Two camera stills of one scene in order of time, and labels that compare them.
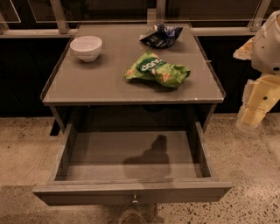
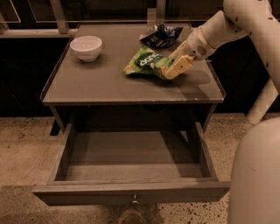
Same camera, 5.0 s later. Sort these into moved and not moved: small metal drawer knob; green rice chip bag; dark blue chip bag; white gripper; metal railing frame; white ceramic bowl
Moved: white gripper; green rice chip bag
Not moved: small metal drawer knob; dark blue chip bag; white ceramic bowl; metal railing frame
